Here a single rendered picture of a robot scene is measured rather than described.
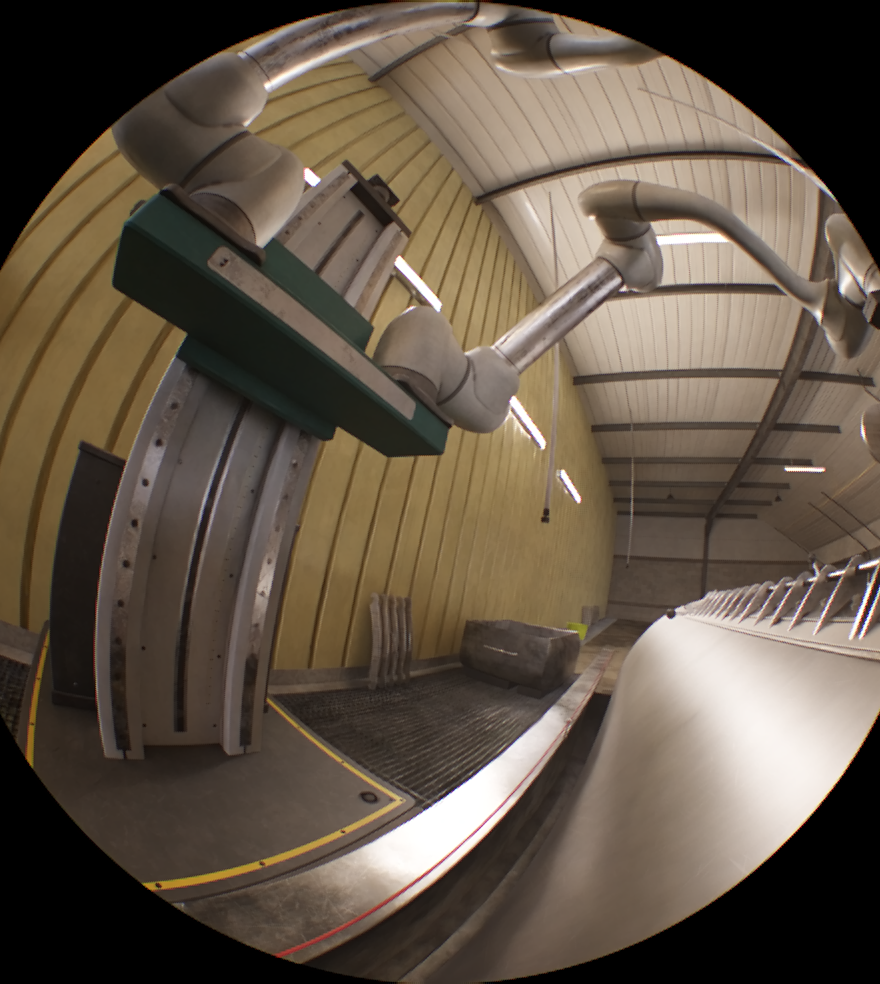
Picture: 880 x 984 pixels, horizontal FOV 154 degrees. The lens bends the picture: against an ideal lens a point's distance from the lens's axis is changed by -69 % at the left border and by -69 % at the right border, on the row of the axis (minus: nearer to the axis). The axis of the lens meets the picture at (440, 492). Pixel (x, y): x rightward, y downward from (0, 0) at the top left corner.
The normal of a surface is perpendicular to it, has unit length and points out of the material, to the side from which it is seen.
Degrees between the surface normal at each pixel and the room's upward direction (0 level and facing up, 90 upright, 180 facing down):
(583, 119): 180
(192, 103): 134
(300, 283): 90
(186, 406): 90
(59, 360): 90
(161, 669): 90
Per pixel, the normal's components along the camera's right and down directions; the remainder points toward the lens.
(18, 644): 0.81, 0.01
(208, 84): 0.49, 0.70
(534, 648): -0.64, -0.31
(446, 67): -0.20, 0.95
